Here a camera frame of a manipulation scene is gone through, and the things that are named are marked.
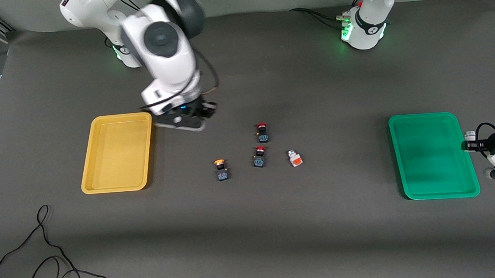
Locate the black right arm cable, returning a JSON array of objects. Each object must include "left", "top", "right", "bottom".
[{"left": 136, "top": 47, "right": 222, "bottom": 110}]

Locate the black loose cable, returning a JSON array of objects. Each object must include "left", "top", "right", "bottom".
[
  {"left": 0, "top": 202, "right": 90, "bottom": 278},
  {"left": 28, "top": 253, "right": 114, "bottom": 278}
]

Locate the green plastic tray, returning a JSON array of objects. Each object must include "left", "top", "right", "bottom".
[{"left": 388, "top": 110, "right": 481, "bottom": 202}]

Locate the red push button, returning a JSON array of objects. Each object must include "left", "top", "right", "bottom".
[
  {"left": 251, "top": 145, "right": 269, "bottom": 169},
  {"left": 255, "top": 122, "right": 270, "bottom": 144}
]

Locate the yellow push button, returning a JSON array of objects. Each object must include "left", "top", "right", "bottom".
[{"left": 213, "top": 158, "right": 231, "bottom": 183}]

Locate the black base power cable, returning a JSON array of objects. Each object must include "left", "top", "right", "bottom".
[{"left": 289, "top": 5, "right": 348, "bottom": 32}]

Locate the yellow plastic tray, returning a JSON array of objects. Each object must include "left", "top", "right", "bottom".
[{"left": 77, "top": 112, "right": 157, "bottom": 195}]

